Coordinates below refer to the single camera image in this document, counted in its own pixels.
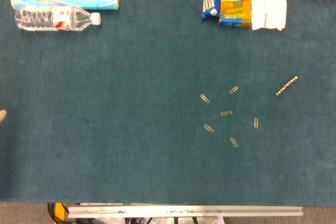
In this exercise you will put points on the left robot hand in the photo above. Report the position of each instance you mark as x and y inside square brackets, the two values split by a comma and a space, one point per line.
[2, 116]

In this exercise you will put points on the paperclip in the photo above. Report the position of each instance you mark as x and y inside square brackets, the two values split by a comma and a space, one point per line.
[226, 113]
[208, 128]
[204, 98]
[233, 89]
[234, 142]
[256, 123]

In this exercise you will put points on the paperclip bottom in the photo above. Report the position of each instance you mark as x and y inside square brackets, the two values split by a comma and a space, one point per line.
[234, 142]

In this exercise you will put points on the clear plastic water bottle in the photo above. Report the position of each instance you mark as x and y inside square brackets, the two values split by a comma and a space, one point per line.
[39, 19]

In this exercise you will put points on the yellow plastic part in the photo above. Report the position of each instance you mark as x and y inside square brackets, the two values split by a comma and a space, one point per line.
[60, 209]

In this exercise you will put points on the teal felt table cloth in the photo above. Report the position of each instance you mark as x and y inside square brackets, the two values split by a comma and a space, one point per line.
[131, 103]

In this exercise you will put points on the blue cookie pack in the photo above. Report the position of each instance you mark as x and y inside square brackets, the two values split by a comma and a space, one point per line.
[210, 3]

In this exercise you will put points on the yellow and blue carton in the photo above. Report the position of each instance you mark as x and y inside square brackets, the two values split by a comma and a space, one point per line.
[233, 14]

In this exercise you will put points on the white wet wipes pack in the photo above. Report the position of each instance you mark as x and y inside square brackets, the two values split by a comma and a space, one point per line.
[267, 3]

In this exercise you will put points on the aluminium profile rail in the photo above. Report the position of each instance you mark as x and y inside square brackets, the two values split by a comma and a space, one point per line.
[183, 211]

